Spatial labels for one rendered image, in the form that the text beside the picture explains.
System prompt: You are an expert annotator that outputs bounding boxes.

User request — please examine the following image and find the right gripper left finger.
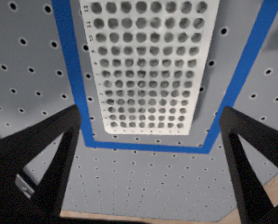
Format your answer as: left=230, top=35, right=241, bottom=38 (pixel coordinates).
left=0, top=104, right=82, bottom=216

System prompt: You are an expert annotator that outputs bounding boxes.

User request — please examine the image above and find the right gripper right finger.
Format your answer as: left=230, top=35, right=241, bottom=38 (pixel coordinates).
left=219, top=106, right=278, bottom=224

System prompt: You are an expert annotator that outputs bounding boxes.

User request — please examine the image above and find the blue tape outline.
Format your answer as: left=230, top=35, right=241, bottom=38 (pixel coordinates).
left=51, top=0, right=278, bottom=154

